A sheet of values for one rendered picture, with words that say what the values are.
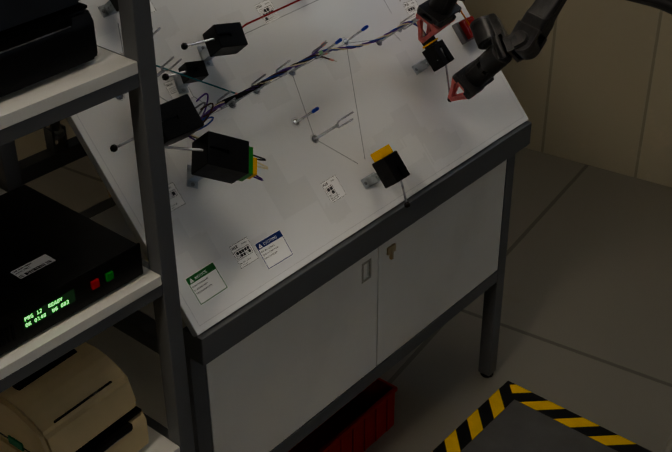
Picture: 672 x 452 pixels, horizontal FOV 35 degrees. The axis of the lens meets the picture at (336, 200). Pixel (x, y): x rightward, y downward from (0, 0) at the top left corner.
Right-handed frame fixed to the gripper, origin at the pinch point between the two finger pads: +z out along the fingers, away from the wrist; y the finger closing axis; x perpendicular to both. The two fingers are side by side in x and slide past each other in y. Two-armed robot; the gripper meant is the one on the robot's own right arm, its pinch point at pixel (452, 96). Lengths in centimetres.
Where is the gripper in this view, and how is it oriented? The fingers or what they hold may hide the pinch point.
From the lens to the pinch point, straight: 259.5
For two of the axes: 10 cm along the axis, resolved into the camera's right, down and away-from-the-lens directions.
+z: -4.9, 4.4, 7.5
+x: 6.2, 7.8, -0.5
